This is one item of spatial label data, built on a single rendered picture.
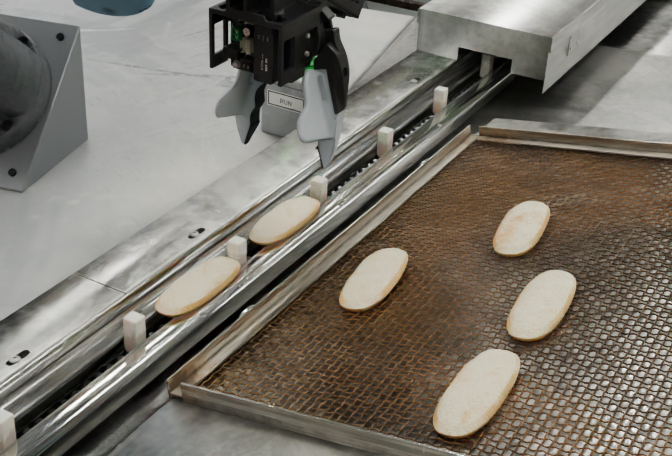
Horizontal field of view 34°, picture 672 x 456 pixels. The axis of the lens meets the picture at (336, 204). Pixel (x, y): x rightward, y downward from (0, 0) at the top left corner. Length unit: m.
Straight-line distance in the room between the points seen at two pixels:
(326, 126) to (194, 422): 0.32
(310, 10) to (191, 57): 0.61
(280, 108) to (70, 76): 0.23
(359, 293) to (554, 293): 0.14
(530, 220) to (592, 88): 0.58
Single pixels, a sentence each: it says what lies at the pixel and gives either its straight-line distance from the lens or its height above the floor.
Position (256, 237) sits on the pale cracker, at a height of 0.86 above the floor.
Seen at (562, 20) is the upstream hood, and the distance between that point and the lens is 1.40.
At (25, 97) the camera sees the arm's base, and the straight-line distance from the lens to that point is 1.15.
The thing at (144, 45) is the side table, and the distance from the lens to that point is 1.52.
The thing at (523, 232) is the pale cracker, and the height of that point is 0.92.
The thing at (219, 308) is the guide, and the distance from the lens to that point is 0.88.
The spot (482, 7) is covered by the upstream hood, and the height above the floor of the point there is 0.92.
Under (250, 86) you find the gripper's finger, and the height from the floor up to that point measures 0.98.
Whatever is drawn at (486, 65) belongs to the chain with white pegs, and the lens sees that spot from 1.40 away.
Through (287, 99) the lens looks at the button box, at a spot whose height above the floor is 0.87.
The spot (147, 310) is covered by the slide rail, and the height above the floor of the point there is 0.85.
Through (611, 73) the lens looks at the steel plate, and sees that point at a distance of 1.53.
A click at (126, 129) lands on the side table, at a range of 1.27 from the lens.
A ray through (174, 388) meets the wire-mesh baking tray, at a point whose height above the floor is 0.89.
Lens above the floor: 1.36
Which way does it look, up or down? 29 degrees down
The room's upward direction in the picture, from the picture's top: 3 degrees clockwise
